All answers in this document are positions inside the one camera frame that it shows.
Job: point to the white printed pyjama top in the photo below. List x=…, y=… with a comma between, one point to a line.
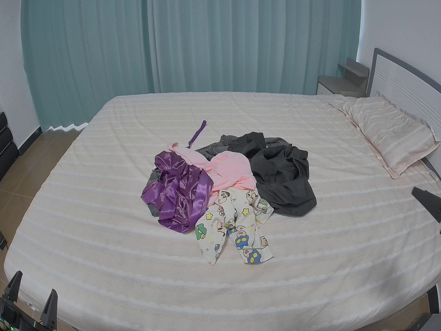
x=234, y=226

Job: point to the pink garment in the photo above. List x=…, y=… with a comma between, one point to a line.
x=230, y=171

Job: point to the dark grey garment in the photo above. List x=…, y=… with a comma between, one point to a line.
x=282, y=178

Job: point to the black chest of drawers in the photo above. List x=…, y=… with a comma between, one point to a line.
x=7, y=140

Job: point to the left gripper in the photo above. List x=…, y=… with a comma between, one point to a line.
x=20, y=319

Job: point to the grey bedside table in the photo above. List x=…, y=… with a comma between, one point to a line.
x=339, y=81

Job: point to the cream striped pillow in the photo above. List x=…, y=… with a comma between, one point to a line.
x=389, y=129

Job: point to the purple satin garment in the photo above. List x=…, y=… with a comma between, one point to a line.
x=175, y=191

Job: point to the bed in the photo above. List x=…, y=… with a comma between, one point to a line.
x=103, y=253

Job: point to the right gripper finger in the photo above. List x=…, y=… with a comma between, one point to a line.
x=430, y=205

